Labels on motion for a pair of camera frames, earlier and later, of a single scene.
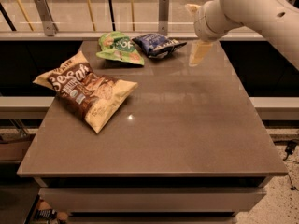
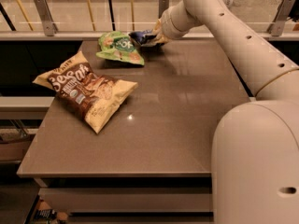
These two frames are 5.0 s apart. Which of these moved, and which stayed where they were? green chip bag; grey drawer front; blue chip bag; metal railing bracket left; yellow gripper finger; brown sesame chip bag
Moved: yellow gripper finger; blue chip bag
Stayed: green chip bag; grey drawer front; metal railing bracket left; brown sesame chip bag
